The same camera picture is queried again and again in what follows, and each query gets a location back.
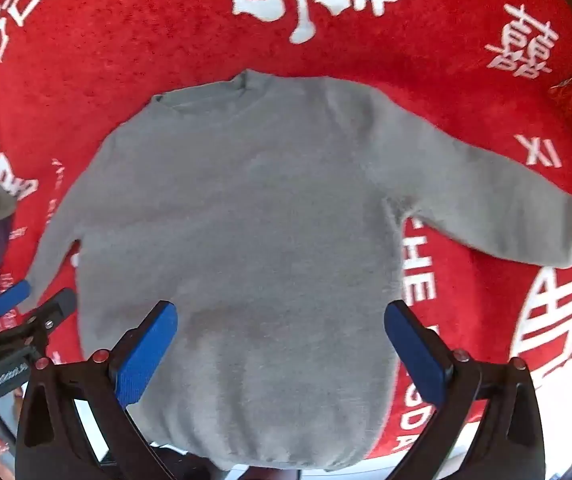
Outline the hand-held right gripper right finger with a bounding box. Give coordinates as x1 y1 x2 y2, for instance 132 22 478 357
384 300 546 480

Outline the red blanket with white print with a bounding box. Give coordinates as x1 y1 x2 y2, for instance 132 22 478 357
0 0 572 466

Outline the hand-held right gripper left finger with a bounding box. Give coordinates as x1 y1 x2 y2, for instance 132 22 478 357
14 300 187 480

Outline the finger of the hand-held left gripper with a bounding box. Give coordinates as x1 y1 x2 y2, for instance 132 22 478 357
0 280 33 331
0 288 78 348

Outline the grey knit sweater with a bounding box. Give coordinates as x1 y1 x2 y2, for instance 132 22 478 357
18 69 572 472

